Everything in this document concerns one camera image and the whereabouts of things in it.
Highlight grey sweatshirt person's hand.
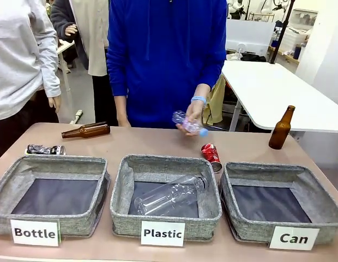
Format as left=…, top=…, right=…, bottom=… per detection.
left=48, top=95, right=62, bottom=114

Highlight beige coat person's hand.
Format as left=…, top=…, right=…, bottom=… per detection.
left=64, top=23, right=79, bottom=37

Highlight person's left hand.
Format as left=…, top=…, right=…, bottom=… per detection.
left=176, top=100, right=207, bottom=136

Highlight crushed purple-label plastic bottle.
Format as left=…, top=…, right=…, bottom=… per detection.
left=171, top=110, right=209, bottom=137

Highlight black crushed can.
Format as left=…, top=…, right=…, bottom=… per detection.
left=26, top=144, right=67, bottom=156

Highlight red crushed can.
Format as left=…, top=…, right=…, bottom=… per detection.
left=201, top=142, right=223, bottom=173

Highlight brown glass beer bottle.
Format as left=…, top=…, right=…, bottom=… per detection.
left=61, top=122, right=111, bottom=139
left=268, top=105, right=296, bottom=150

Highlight person's right forearm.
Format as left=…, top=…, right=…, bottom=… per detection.
left=113, top=94, right=132, bottom=128

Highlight person's left forearm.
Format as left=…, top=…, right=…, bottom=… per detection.
left=190, top=62, right=227, bottom=104

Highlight grey fabric basket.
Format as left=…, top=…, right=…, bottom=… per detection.
left=0, top=154, right=111, bottom=238
left=219, top=162, right=338, bottom=246
left=110, top=154, right=223, bottom=242

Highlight white Can label card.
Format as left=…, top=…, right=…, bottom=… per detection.
left=268, top=225, right=321, bottom=251

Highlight light blue wristband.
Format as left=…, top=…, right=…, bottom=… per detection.
left=190, top=95, right=207, bottom=106

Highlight small white table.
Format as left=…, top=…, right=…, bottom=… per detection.
left=56, top=39, right=76, bottom=92

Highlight yellow cloth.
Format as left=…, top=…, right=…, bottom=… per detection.
left=202, top=76, right=226, bottom=127

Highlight white power strip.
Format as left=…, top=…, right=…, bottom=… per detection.
left=69, top=109, right=84, bottom=125

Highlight person in beige coat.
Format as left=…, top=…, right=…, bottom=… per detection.
left=50, top=0, right=119, bottom=128

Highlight person in grey sweatshirt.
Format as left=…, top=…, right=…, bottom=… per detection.
left=0, top=0, right=62, bottom=162

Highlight blue hoodie torso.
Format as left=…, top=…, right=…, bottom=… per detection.
left=106, top=0, right=228, bottom=129

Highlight large white table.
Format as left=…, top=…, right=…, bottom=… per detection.
left=220, top=59, right=338, bottom=134

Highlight clear plastic bottle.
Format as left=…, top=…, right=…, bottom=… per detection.
left=134, top=174, right=209, bottom=216

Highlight white partition panel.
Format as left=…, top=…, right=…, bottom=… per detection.
left=226, top=18, right=276, bottom=58

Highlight black stand pole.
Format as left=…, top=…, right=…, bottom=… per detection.
left=269, top=0, right=297, bottom=65

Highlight clear storage boxes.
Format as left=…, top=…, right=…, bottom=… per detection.
left=282, top=26, right=311, bottom=54

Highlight white Plastic label card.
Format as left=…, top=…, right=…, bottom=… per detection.
left=140, top=220, right=186, bottom=247

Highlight white Bottle label card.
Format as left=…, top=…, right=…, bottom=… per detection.
left=10, top=218, right=61, bottom=247

